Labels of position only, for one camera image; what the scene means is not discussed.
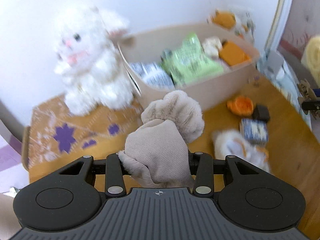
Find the orange hamster plush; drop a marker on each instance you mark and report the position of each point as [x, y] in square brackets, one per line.
[225, 21]

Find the yellow blanket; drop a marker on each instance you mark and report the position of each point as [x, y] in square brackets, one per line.
[312, 55]

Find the white blue long packet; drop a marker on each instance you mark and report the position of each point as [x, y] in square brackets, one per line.
[253, 130]

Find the crumpled pale wrapper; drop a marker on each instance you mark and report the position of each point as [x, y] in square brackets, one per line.
[13, 191]

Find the white plush rabbit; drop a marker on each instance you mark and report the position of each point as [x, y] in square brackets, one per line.
[85, 62]

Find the white plush toy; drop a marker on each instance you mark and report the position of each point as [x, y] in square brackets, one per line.
[237, 150]

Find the beige plush glove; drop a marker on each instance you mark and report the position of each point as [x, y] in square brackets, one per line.
[160, 140]

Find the green snack bag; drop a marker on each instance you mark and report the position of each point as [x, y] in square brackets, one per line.
[190, 62]

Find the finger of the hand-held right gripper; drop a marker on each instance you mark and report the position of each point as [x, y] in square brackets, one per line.
[311, 104]
[316, 92]

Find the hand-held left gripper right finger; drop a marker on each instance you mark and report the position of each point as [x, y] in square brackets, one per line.
[205, 172]

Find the orange box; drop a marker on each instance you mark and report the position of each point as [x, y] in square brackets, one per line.
[233, 53]

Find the light blue blanket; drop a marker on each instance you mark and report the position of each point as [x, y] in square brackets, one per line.
[290, 85]

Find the pale purple bed sheet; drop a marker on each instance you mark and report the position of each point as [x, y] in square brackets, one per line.
[10, 160]

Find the wooden desk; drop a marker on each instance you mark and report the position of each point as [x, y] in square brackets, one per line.
[287, 142]

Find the beige storage basket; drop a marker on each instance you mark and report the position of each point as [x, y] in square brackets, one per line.
[200, 92]

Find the cream scrunchie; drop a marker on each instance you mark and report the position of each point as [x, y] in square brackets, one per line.
[212, 46]

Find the orange scrunchie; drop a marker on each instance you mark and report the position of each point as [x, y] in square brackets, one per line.
[241, 105]

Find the white door frame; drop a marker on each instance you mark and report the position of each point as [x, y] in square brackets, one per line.
[278, 17]

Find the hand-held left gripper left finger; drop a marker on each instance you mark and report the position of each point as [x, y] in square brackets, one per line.
[113, 170]

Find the small dark brown box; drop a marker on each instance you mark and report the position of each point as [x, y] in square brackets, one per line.
[261, 112]

